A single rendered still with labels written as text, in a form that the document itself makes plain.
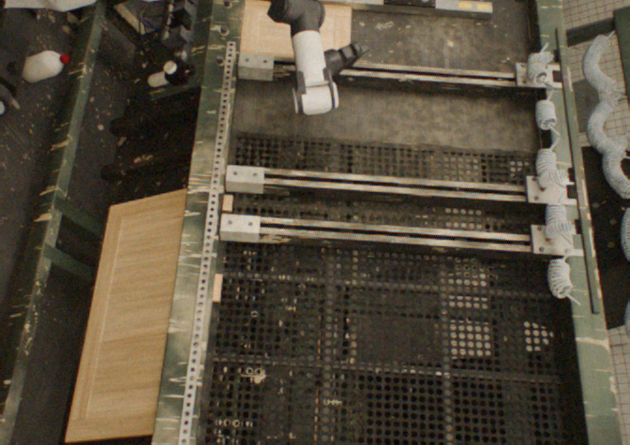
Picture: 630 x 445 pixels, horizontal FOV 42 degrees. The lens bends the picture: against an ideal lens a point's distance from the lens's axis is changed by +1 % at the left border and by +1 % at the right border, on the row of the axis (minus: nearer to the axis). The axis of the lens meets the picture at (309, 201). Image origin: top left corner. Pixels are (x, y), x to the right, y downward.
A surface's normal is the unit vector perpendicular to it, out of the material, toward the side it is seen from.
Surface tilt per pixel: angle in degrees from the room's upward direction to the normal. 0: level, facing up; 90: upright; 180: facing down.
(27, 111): 0
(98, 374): 90
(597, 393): 59
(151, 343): 90
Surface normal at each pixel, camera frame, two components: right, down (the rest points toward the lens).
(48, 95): 0.89, -0.18
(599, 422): 0.06, -0.48
